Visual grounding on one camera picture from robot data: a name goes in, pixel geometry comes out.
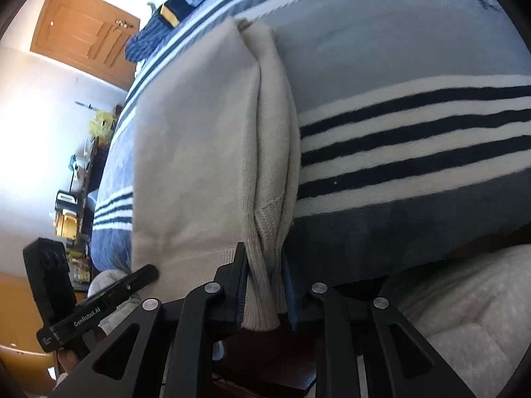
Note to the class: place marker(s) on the wooden door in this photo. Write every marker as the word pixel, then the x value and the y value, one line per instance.
pixel 74 29

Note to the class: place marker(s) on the orange wooden furniture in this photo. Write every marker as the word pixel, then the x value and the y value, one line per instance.
pixel 16 298

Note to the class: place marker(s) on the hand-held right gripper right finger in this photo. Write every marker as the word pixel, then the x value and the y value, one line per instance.
pixel 290 298

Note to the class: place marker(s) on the dark cluttered desk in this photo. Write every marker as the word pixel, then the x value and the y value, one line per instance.
pixel 92 182

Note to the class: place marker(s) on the grey-blue striped blanket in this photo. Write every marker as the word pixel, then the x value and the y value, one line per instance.
pixel 373 49

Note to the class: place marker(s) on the yellow box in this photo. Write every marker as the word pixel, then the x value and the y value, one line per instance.
pixel 66 224

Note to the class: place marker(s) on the blue printed bedding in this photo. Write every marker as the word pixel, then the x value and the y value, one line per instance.
pixel 145 41

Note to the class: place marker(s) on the yellow plastic bag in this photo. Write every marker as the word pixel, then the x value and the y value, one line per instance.
pixel 101 123

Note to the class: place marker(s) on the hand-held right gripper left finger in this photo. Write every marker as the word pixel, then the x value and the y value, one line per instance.
pixel 237 298

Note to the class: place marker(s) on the navy yellow cloth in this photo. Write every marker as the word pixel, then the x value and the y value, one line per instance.
pixel 171 11

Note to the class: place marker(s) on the cream knit sweater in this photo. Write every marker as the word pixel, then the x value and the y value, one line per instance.
pixel 186 153

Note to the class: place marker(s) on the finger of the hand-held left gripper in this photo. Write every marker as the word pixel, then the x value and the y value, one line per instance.
pixel 143 277

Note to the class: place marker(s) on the white fleece garment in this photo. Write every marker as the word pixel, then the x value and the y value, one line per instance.
pixel 456 306

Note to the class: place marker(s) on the black white device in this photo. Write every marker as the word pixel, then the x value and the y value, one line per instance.
pixel 66 200

